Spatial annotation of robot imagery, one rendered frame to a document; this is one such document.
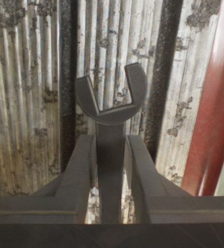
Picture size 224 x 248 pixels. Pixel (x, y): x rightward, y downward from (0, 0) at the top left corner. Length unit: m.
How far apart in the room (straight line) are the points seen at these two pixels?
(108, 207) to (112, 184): 0.03
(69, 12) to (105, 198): 0.19
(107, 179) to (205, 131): 0.15
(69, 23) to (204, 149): 0.23
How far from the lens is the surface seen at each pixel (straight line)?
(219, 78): 0.26
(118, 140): 0.15
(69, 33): 0.21
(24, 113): 0.22
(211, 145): 0.28
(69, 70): 0.21
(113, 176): 0.17
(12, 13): 0.22
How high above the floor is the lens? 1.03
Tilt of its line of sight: 72 degrees down
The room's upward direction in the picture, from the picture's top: 177 degrees clockwise
